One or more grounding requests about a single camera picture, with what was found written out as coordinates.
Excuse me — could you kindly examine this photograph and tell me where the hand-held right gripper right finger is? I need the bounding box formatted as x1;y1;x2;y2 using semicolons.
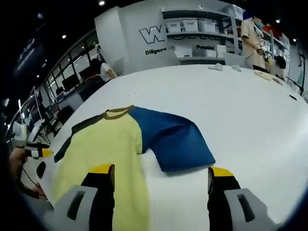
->
207;166;269;231

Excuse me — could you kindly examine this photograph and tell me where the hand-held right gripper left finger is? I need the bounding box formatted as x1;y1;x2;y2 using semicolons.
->
51;164;116;231

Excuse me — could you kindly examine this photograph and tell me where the yellow blue grey garment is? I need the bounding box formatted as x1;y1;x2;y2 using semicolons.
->
47;104;216;231

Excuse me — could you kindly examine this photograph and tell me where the beige garment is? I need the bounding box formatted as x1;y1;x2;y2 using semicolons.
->
255;71;284;86

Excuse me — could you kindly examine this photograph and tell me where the black oval table grommet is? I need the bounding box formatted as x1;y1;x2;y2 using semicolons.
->
36;161;47;179

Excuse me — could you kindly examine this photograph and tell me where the black monitor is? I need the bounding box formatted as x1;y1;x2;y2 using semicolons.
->
62;75;77;90

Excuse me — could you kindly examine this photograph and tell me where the dark hanging banner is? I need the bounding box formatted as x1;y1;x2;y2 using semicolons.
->
14;36;43;75

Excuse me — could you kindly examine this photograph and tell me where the black tripod stand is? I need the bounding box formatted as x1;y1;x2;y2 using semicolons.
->
286;47;308;97

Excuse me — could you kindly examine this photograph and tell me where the grey metal shelf rack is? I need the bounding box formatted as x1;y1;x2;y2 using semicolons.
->
161;7;241;65
262;23;291;63

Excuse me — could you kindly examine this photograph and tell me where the row of white storage boxes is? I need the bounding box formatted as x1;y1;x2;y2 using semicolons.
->
166;19;228;58

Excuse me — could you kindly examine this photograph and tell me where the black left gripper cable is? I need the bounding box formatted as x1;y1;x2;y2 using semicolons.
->
19;166;46;200

